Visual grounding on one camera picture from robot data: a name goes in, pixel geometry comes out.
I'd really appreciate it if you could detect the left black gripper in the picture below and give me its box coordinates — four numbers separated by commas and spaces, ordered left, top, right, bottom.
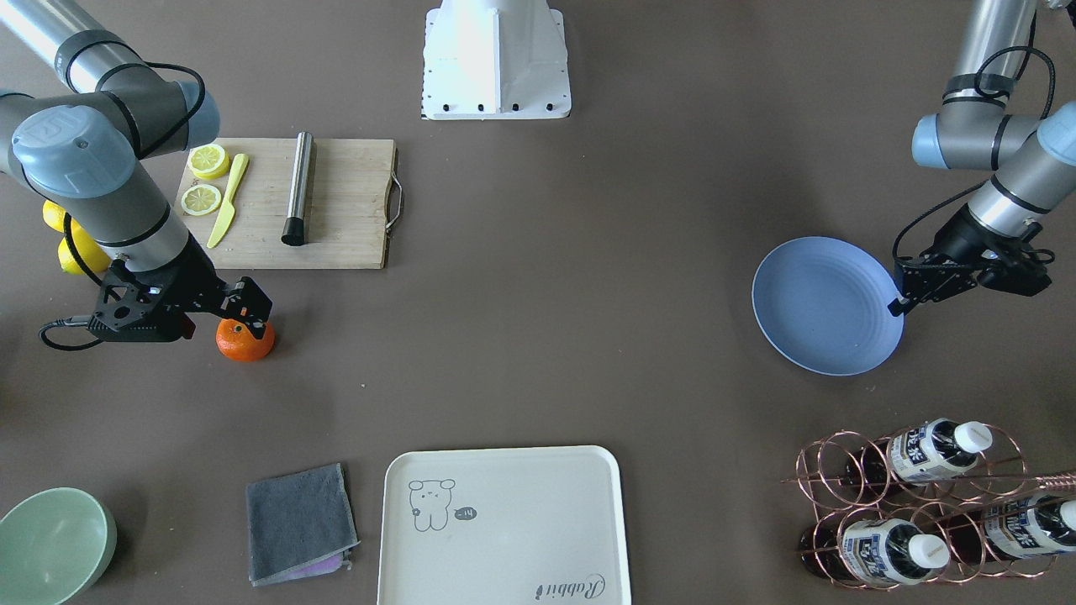
888, 208, 1042, 318

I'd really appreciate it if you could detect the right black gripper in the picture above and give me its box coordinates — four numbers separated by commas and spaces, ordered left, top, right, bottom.
91, 236, 272, 330

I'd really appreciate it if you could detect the orange fruit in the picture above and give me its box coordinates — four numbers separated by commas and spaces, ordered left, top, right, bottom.
215, 318, 277, 361

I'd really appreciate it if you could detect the blue plate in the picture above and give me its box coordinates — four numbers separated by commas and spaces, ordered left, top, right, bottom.
751, 236, 905, 376

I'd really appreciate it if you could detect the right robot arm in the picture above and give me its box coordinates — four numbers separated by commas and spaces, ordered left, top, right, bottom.
1, 1, 272, 344

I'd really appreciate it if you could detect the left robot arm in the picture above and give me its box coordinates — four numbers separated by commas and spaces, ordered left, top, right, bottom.
889, 1, 1075, 316

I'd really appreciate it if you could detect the steel knife sharpener rod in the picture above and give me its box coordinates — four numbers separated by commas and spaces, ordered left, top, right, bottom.
281, 131, 316, 247

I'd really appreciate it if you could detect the yellow plastic knife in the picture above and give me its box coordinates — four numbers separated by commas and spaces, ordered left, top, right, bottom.
206, 153, 251, 249

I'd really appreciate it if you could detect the lemon slice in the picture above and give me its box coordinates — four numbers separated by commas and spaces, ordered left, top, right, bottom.
180, 183, 223, 217
186, 143, 231, 181

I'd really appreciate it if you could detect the dark bottle white cap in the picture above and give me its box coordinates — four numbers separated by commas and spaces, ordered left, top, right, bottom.
843, 418, 993, 493

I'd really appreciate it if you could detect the yellow lemon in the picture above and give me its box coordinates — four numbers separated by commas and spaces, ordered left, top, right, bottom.
41, 199, 76, 233
57, 231, 111, 275

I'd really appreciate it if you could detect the wooden cutting board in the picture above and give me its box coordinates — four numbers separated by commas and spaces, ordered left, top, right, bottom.
207, 138, 397, 271

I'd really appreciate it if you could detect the grey folded cloth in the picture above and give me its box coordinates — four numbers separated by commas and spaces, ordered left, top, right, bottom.
245, 463, 360, 588

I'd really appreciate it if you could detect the mint green bowl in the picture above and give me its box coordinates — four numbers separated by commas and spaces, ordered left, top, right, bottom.
1, 487, 118, 604

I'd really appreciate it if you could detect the cream serving tray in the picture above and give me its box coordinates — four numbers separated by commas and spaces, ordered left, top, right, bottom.
377, 445, 633, 604

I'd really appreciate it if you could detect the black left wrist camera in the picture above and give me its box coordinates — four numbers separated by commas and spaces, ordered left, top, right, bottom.
976, 244, 1056, 297

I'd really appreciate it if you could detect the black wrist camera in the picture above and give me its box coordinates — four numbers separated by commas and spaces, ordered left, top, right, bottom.
976, 244, 1056, 297
86, 313, 196, 342

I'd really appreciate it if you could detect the copper wire bottle rack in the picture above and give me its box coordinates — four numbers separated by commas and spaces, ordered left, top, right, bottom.
793, 423, 1073, 591

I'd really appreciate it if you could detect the white camera pillar base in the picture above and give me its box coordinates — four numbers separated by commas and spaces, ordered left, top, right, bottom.
420, 1, 572, 119

